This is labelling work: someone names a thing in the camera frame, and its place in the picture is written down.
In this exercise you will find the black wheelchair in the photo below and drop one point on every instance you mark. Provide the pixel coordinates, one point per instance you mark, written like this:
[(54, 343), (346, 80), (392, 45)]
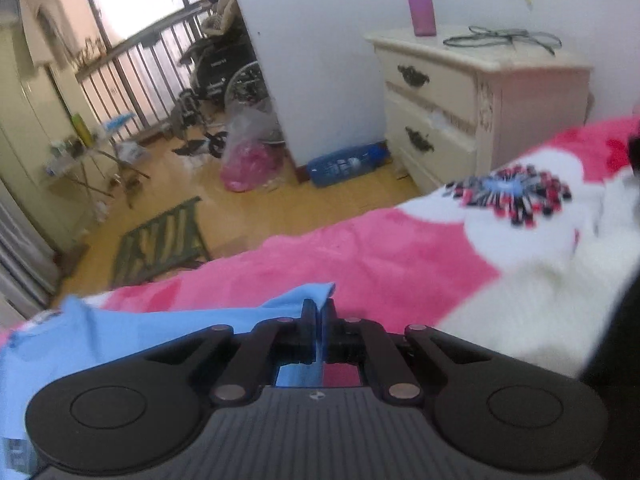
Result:
[(215, 70)]

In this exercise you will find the folding table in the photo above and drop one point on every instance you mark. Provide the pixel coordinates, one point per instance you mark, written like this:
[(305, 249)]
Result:
[(80, 160)]

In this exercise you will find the pink floral blanket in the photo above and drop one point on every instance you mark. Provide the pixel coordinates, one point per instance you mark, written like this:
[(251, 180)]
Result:
[(375, 260)]

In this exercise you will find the balcony railing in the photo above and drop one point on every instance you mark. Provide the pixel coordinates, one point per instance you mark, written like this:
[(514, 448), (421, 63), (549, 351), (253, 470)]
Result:
[(145, 75)]

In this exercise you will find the white plastic bag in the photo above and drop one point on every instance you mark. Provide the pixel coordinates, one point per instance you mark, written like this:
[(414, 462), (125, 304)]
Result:
[(132, 152)]

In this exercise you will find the blue bottle pack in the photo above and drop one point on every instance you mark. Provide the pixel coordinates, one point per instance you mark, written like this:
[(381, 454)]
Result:
[(340, 165)]

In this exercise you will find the green floor mat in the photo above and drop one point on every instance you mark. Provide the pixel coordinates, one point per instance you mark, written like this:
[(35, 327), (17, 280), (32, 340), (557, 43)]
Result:
[(150, 250)]

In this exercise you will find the grey curtain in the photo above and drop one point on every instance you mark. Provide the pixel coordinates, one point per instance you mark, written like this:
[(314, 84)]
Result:
[(20, 250)]

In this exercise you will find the cream nightstand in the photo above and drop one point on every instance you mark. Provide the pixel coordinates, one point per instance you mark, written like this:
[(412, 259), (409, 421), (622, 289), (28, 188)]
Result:
[(525, 110)]

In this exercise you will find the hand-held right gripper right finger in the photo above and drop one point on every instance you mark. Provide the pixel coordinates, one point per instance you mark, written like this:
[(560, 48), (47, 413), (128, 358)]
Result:
[(332, 327)]

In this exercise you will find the light blue plastic bag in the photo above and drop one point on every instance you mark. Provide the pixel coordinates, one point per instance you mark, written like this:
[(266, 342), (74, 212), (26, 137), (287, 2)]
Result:
[(117, 123)]

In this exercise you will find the green bottle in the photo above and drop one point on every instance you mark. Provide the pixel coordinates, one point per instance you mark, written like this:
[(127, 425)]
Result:
[(82, 129)]

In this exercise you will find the cream wardrobe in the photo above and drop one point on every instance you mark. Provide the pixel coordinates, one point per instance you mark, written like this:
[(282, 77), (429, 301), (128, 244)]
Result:
[(30, 160)]

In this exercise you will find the clear plastic bag pink contents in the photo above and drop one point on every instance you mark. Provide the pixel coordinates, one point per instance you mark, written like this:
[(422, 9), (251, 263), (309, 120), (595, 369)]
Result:
[(245, 165)]

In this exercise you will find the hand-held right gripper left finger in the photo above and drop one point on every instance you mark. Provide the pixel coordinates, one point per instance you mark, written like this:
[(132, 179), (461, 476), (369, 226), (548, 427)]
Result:
[(307, 327)]

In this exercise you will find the light blue shirt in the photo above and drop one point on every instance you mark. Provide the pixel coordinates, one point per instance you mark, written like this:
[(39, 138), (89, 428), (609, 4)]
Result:
[(125, 330)]

